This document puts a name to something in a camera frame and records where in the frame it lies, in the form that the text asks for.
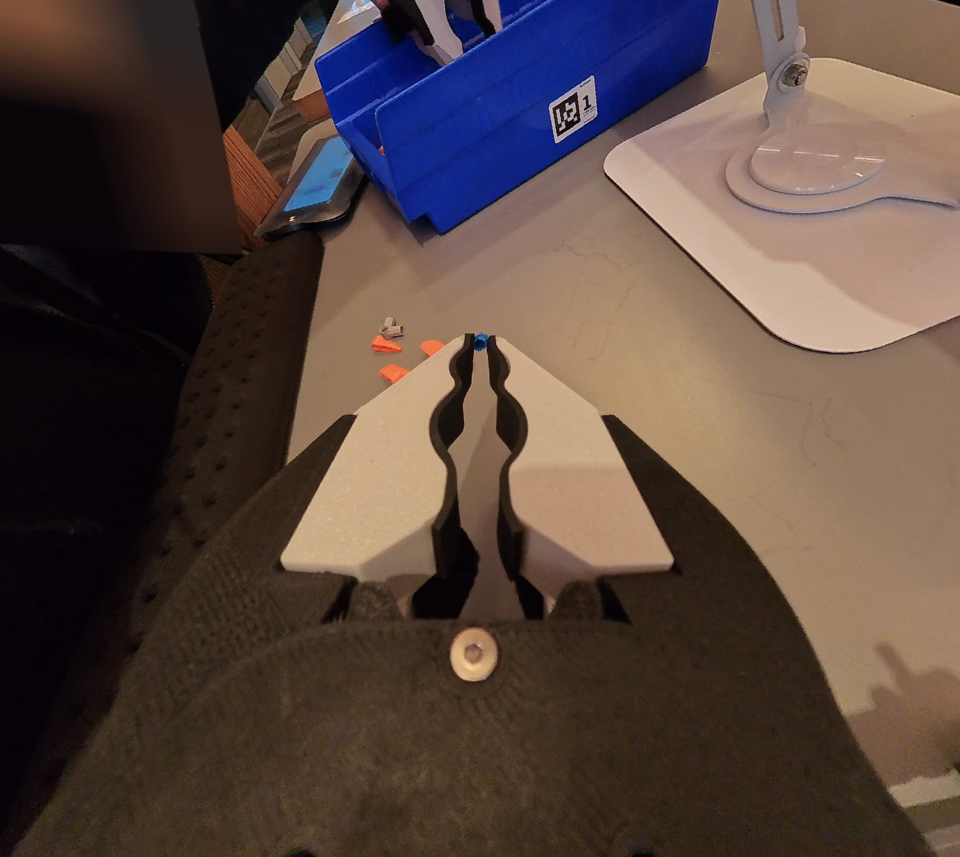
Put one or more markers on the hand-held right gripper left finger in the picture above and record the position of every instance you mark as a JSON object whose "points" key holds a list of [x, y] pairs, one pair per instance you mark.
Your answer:
{"points": [[360, 497]]}

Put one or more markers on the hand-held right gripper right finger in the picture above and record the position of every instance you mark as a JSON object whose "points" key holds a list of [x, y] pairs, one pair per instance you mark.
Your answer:
{"points": [[585, 497]]}

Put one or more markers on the blue plastic bin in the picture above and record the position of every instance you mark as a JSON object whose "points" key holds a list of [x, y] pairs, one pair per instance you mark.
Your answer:
{"points": [[600, 47]]}

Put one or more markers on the small grey connector piece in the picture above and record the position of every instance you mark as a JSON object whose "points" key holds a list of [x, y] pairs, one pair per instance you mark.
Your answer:
{"points": [[391, 328]]}

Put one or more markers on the black perforated pad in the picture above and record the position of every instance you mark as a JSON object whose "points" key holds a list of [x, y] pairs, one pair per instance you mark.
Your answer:
{"points": [[240, 347]]}

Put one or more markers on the smartphone in leather holder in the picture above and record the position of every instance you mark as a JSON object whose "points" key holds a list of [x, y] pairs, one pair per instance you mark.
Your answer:
{"points": [[319, 178]]}

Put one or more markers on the white book stand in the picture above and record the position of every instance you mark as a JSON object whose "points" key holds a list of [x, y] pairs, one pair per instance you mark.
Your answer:
{"points": [[675, 197]]}

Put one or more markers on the oak wooden post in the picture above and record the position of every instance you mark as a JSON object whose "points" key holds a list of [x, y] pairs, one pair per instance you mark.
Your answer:
{"points": [[251, 189]]}

